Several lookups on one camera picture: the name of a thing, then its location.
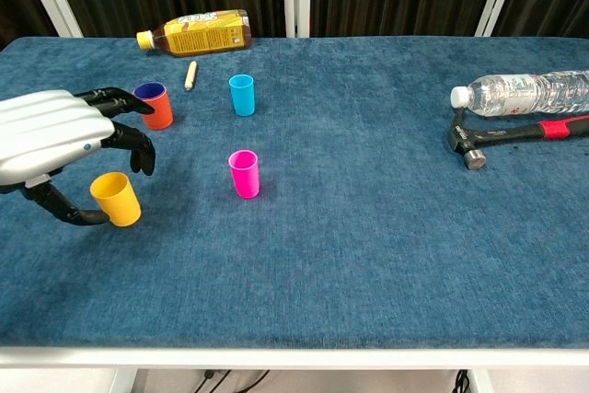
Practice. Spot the blue velvet table cloth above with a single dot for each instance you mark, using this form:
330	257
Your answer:
345	236

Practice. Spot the pink plastic cup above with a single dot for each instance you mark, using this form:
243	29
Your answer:
245	176

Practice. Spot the light blue plastic cup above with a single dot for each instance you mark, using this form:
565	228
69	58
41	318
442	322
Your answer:
242	96

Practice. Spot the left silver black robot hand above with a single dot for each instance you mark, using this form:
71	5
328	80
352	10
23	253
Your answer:
46	135

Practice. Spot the black red claw hammer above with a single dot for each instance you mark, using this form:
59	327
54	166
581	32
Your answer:
506	128

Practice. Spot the short wooden dowel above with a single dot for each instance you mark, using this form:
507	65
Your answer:
190	75

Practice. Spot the dark blue plastic cup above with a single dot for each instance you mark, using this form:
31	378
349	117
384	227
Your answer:
149	90

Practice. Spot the yellow label tea bottle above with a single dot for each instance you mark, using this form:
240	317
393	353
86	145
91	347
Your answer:
207	34

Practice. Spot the clear plastic water bottle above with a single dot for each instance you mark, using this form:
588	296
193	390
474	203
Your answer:
515	94

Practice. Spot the orange plastic cup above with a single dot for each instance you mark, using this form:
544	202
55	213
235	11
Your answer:
160	117

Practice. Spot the yellow plastic cup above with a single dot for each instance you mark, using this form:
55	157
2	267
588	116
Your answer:
117	202

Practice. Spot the white table leg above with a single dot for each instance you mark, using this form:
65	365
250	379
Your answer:
123	381
481	381

